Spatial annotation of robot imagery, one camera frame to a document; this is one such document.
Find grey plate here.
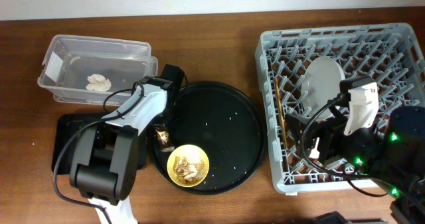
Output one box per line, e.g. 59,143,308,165
301,56,345,118

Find wooden chopstick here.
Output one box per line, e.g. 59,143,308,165
274,78,288,151

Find gold foil wrapper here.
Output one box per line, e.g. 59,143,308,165
155,125,170,149

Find white tissue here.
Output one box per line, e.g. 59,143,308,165
86,74,112,92

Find yellow bowl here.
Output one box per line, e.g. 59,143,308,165
167,144,210,187

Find food scraps with rice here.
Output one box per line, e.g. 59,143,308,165
173,156,207,184

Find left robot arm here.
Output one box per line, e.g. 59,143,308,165
70,64,185,223

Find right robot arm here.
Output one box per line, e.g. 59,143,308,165
285,106,424,223

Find grey dishwasher rack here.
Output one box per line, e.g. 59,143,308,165
255,23,424,195

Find round black tray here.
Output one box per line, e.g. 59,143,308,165
165,82,267,195

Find clear plastic bin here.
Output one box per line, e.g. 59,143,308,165
37,35,158,105

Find black rectangular tray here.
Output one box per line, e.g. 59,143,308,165
51,112,147,175

